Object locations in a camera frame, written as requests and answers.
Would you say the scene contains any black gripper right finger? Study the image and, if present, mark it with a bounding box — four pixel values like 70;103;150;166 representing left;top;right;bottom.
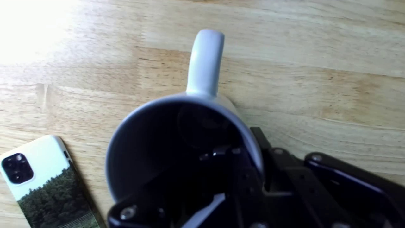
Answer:
251;125;405;228

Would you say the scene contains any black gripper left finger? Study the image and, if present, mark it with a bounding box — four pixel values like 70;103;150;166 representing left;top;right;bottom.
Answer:
107;144;271;228

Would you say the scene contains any smartphone with forest case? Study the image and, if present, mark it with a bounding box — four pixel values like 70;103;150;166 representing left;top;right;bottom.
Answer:
0;134;104;228

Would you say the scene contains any white ceramic mug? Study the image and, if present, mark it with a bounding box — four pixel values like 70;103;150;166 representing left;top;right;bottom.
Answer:
105;29;266;205

